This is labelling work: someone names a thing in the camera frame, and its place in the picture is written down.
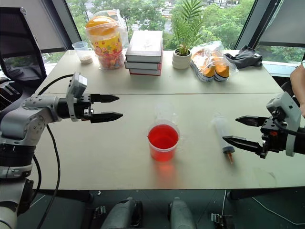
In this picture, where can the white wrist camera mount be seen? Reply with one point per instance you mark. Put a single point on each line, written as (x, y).
(287, 107)
(76, 83)

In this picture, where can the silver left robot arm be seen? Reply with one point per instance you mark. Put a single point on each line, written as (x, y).
(28, 119)

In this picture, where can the cup of red liquid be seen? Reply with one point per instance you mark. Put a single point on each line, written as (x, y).
(163, 143)

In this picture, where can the measuring cup with white grains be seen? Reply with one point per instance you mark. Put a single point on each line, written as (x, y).
(83, 53)

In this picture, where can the bagged orange shoes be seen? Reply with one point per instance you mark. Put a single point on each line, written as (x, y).
(209, 64)

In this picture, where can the dark rounded robot leg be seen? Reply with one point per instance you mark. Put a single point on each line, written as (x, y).
(181, 214)
(121, 214)

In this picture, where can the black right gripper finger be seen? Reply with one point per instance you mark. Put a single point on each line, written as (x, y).
(245, 143)
(252, 121)

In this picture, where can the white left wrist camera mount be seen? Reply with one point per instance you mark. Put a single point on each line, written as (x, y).
(76, 83)

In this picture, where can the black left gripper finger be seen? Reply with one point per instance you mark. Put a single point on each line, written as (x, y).
(104, 98)
(107, 117)

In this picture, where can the clear plastic syringe orange tip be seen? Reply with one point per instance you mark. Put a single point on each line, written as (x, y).
(221, 126)

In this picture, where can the white hardcover book red edge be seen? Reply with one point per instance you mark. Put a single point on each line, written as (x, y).
(145, 72)

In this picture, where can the green plant in white pot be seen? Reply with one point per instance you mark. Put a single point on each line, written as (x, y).
(182, 58)

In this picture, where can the black office chair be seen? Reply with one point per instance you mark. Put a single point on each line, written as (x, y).
(16, 47)

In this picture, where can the black chair back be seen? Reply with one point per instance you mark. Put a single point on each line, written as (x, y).
(289, 91)

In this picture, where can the dark grey cloth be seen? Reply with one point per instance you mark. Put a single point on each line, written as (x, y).
(246, 58)

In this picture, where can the person's bare forearm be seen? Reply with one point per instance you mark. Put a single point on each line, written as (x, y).
(297, 81)

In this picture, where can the small clear plastic cup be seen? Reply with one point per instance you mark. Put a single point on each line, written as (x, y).
(164, 111)

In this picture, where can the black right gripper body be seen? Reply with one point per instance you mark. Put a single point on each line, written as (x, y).
(274, 139)

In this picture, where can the bagged candy jar orange lid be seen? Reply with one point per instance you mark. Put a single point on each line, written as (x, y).
(108, 45)

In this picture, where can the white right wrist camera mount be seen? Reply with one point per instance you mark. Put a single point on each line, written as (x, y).
(287, 107)

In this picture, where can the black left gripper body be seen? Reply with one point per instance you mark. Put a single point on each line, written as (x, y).
(84, 111)

